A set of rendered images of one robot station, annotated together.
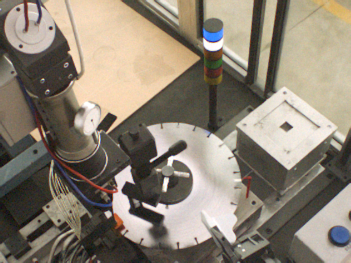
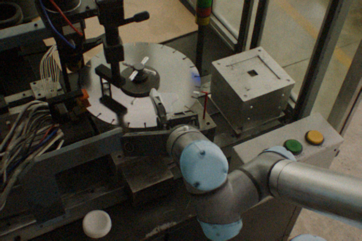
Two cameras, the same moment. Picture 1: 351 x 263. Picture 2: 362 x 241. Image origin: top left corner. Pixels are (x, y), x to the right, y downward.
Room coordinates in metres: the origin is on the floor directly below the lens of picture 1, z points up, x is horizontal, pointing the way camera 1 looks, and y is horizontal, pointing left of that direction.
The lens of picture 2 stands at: (-0.33, -0.15, 1.79)
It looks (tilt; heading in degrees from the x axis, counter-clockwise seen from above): 48 degrees down; 0
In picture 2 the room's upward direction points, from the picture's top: 4 degrees clockwise
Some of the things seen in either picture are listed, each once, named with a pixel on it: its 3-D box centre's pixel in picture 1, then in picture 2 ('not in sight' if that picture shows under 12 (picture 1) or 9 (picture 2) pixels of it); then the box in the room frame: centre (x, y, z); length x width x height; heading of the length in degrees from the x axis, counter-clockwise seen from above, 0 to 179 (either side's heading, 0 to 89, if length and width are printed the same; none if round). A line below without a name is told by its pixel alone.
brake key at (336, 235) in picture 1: (339, 236); not in sight; (0.35, -0.37, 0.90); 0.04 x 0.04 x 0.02
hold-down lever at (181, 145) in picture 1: (162, 148); (129, 15); (0.48, -0.02, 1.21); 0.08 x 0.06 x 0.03; 120
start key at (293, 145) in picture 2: not in sight; (292, 147); (0.39, -0.43, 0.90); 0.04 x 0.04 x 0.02
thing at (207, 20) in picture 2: (213, 74); (202, 17); (0.80, -0.19, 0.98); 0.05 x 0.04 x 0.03; 30
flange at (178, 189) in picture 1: (168, 179); (139, 77); (0.54, -0.03, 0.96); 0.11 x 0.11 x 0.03
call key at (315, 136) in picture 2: not in sight; (314, 137); (0.42, -0.50, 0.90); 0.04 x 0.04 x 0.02
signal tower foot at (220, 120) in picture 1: (212, 124); (197, 72); (0.80, -0.19, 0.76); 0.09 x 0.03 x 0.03; 120
